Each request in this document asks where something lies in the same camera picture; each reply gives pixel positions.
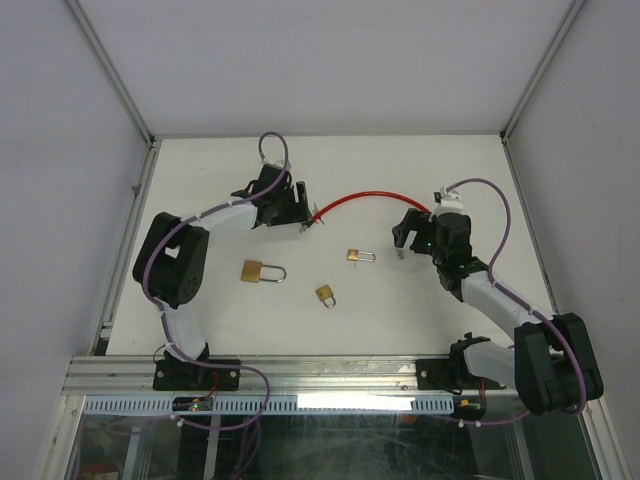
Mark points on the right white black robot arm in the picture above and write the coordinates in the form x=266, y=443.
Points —
x=551, y=363

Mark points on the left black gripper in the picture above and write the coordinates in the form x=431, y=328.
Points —
x=299, y=212

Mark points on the large brass padlock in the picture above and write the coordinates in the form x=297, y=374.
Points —
x=256, y=272

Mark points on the small brass padlock long shackle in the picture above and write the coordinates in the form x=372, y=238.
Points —
x=355, y=255

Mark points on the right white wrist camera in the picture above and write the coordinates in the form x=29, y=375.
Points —
x=447, y=202

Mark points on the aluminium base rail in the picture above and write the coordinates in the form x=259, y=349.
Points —
x=114, y=374

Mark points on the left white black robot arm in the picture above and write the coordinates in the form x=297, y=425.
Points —
x=171, y=262

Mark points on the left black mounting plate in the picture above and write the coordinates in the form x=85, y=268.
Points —
x=172, y=374

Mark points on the black mounting plate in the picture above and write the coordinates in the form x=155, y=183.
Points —
x=435, y=372
x=172, y=374

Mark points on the white slotted cable duct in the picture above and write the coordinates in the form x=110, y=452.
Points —
x=297, y=404

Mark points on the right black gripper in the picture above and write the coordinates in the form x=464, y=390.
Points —
x=414, y=220

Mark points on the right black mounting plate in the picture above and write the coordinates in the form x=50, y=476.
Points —
x=435, y=372

